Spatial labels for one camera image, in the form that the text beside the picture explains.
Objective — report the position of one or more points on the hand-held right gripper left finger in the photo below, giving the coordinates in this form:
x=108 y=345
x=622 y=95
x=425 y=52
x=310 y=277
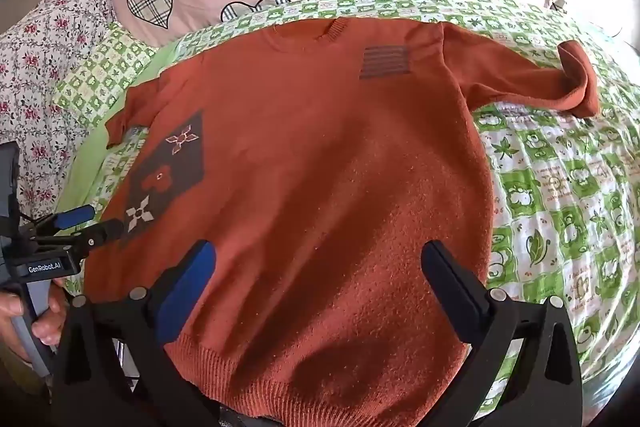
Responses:
x=190 y=289

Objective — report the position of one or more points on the person's left hand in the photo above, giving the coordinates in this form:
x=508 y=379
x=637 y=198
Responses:
x=50 y=324

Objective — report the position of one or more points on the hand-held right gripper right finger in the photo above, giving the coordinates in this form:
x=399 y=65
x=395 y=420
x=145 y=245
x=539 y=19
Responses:
x=450 y=294

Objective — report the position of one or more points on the floral bed sheet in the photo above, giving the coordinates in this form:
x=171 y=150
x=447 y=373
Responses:
x=35 y=72

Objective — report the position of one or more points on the green frog print blanket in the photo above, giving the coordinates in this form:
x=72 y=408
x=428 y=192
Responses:
x=550 y=187

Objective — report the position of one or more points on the orange knitted sweater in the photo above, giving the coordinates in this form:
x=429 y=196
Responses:
x=310 y=167

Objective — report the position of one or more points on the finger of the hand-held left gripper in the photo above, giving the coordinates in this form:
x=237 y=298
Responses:
x=102 y=231
x=75 y=216

